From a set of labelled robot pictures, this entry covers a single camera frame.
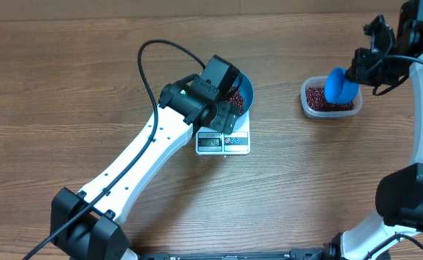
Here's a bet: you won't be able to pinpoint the blue plastic scoop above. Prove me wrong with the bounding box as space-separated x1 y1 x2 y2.
324 67 359 104

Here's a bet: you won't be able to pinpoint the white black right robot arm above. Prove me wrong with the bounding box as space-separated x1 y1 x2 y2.
320 0 423 259

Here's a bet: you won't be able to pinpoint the clear plastic container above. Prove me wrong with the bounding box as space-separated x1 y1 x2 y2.
301 76 362 119

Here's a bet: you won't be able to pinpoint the red adzuki beans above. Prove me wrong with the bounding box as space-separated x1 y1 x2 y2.
226 85 355 116

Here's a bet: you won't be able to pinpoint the teal plastic bowl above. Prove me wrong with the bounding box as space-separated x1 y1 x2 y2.
227 72 254 118

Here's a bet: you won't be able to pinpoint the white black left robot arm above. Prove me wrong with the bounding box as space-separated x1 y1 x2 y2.
51 56 252 259

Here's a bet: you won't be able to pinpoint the white digital kitchen scale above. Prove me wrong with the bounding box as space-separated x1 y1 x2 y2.
195 111 251 156

